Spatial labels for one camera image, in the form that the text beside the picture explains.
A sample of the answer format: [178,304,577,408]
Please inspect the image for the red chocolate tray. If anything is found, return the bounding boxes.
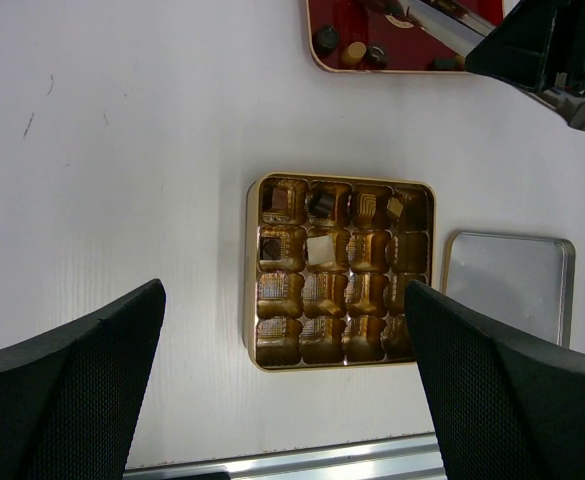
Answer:
[305,0,506,75]

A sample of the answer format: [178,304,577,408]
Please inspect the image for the dark cube chocolate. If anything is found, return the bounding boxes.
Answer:
[307,190,336,218]

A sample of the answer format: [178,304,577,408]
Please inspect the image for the silver tin lid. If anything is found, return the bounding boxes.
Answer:
[441,231,576,348]

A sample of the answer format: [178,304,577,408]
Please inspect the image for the dark round chocolate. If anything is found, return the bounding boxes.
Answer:
[312,25,340,57]

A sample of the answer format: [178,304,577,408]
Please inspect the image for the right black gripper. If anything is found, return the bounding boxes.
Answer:
[465,0,585,91]

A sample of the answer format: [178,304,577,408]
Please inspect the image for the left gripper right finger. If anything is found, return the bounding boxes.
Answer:
[404,281,585,479]

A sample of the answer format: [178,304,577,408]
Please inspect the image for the metal tongs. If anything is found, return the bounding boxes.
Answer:
[368,1,585,132]

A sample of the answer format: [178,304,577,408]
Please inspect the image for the tan cube chocolate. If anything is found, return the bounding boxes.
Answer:
[386,196,404,222]

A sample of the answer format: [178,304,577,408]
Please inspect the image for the aluminium rail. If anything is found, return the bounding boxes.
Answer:
[123,434,446,479]

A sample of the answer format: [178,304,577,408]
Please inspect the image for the tan round chocolate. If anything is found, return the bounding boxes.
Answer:
[340,41,367,67]

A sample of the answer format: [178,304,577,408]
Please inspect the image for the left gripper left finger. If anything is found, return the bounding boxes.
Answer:
[0,279,166,479]

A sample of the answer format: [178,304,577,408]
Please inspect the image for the brown square chocolate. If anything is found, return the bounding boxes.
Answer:
[262,186,288,212]

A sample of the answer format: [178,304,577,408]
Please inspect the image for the white square chocolate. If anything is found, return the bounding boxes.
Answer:
[306,235,336,266]

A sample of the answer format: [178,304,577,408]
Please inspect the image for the gold chocolate box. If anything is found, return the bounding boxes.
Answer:
[243,172,435,372]

